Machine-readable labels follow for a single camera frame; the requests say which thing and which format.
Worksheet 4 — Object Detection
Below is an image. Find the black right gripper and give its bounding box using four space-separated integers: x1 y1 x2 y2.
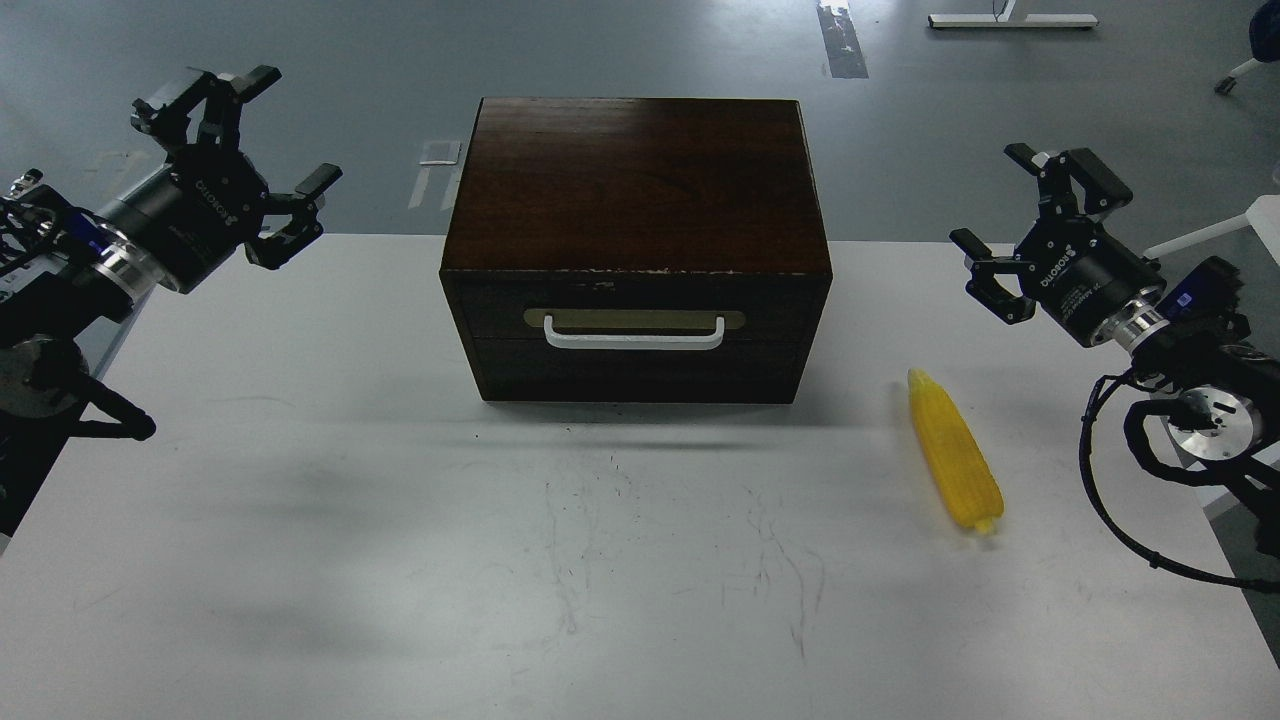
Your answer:
948 143 1167 348

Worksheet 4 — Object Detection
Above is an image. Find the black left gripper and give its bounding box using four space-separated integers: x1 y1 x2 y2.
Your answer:
97 65 343 293

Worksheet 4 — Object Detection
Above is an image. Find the yellow corn cob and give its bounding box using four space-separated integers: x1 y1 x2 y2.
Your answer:
908 366 1005 536

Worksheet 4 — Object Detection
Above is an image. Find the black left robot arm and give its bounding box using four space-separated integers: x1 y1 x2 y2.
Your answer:
1 65 342 541

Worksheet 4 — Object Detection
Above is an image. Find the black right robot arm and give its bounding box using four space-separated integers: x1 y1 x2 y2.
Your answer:
948 143 1277 594

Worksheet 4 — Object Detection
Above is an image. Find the dark wooden drawer cabinet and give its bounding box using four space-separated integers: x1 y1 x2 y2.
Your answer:
439 97 835 406

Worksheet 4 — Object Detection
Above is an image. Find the white floor marker tape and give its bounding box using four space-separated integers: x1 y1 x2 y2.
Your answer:
417 140 465 168

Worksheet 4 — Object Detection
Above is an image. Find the white desk base far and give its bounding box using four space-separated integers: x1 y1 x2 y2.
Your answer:
927 1 1100 31

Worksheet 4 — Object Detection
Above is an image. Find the office chair leg with caster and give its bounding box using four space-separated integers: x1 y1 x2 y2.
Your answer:
1213 58 1277 96

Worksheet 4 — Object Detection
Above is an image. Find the grey floor tape strip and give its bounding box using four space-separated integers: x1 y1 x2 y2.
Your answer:
815 1 869 79

